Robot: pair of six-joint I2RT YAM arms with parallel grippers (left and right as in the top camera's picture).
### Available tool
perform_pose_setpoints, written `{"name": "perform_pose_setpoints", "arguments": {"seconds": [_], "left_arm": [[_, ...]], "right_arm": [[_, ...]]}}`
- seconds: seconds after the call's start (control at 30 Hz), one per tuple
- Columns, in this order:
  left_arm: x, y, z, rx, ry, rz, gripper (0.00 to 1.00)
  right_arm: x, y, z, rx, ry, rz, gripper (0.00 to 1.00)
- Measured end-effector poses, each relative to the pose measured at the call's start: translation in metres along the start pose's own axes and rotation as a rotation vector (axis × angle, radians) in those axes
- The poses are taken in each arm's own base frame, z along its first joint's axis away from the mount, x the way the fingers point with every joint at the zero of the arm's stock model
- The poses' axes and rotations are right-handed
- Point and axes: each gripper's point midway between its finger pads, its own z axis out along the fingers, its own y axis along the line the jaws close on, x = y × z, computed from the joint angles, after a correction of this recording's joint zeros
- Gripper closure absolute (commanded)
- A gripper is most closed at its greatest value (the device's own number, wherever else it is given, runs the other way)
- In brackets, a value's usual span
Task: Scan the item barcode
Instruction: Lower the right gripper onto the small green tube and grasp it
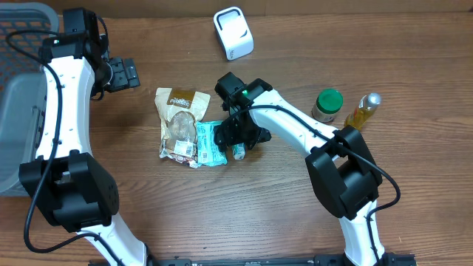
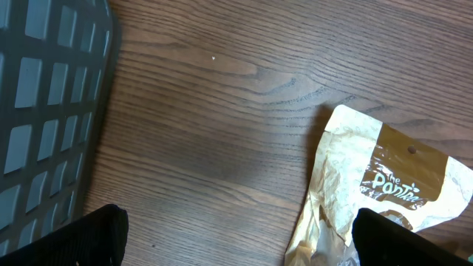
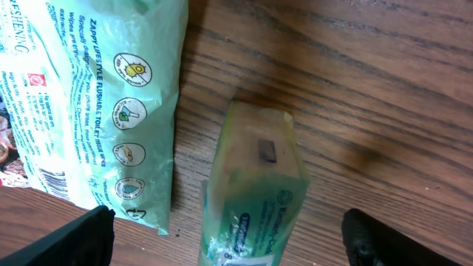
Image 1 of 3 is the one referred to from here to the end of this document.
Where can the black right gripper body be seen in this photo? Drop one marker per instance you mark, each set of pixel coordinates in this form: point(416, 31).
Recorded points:
point(244, 131)

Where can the teal wipes packet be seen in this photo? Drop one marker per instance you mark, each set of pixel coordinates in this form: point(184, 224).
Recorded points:
point(208, 153)

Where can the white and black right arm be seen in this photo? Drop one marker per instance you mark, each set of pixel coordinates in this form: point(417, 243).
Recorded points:
point(340, 166)

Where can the yellow dish soap bottle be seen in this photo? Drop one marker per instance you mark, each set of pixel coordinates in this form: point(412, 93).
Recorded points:
point(364, 111)

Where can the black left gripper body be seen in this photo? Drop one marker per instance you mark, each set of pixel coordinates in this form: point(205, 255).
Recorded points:
point(112, 86)

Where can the white barcode scanner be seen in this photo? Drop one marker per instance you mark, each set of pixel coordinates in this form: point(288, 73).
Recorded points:
point(233, 33)

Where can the grey plastic mesh basket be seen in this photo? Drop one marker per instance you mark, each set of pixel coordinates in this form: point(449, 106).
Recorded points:
point(23, 93)

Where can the brown snack bag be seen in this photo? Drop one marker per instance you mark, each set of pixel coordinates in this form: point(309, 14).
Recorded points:
point(180, 111)

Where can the small teal carton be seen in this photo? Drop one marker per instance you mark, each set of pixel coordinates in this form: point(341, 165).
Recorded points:
point(238, 151)

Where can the green lid jar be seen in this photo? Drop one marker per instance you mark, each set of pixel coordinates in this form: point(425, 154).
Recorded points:
point(327, 105)

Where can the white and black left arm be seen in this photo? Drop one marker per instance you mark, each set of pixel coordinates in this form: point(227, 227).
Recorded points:
point(66, 183)

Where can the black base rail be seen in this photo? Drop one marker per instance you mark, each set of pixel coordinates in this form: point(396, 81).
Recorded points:
point(388, 259)

